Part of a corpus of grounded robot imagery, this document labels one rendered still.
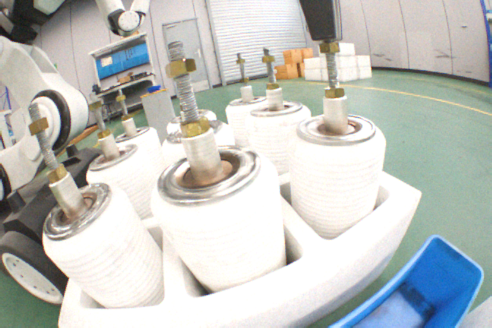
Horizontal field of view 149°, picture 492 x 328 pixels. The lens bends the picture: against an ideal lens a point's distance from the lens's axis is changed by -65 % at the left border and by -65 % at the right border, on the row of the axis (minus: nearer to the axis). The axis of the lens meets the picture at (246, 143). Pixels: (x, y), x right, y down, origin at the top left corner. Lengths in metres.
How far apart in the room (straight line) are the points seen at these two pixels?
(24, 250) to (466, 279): 0.65
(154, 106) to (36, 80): 0.33
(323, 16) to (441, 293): 0.36
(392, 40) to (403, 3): 1.09
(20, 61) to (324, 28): 0.61
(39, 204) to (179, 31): 5.24
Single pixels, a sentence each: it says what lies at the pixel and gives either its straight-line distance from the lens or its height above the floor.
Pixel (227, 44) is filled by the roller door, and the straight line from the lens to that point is 5.50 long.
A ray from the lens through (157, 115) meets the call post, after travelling 0.50.
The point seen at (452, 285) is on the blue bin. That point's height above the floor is 0.07.
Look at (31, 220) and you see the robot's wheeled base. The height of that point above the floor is 0.19.
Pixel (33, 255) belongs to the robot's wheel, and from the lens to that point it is 0.43.
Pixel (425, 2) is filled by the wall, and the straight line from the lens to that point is 5.33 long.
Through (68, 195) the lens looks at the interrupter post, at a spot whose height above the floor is 0.27.
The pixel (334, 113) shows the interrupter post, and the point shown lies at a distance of 0.17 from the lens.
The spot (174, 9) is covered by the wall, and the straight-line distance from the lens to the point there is 5.68.
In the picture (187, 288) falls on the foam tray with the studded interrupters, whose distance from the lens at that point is 0.17.
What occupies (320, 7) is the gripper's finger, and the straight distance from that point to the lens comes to 0.16.
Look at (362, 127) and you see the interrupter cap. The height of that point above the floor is 0.25.
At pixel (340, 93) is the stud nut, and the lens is 0.17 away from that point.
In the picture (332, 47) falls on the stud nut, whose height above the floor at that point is 0.32.
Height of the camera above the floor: 0.31
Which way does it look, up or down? 22 degrees down
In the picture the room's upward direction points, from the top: 11 degrees counter-clockwise
